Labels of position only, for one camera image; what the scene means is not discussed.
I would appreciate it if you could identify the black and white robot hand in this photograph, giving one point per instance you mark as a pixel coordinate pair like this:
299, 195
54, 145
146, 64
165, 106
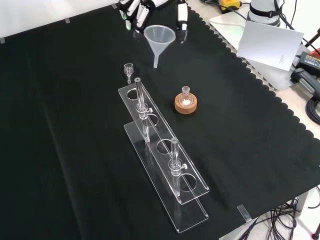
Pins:
140, 15

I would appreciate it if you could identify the clear plastic funnel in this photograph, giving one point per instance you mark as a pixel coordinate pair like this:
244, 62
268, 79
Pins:
159, 41

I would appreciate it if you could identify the clear acrylic funnel stand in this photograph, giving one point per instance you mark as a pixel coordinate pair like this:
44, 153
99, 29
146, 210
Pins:
165, 160

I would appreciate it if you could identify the clear tape strip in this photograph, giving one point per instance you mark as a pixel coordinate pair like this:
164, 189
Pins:
114, 6
244, 213
2, 41

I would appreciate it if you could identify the pale board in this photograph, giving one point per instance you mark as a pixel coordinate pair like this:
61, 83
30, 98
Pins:
225, 25

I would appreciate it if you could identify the yellow stop button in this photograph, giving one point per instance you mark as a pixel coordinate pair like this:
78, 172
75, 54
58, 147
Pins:
228, 3

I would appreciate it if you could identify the small round-bottom glass flask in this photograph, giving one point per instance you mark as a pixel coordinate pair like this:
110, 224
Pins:
185, 98

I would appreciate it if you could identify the black cloth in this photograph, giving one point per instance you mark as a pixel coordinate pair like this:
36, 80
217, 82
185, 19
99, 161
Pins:
75, 125

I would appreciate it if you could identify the white paper card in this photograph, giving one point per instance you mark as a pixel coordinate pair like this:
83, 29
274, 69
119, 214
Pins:
270, 45

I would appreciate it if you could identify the black power adapter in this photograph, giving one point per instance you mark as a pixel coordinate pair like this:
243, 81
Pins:
310, 61

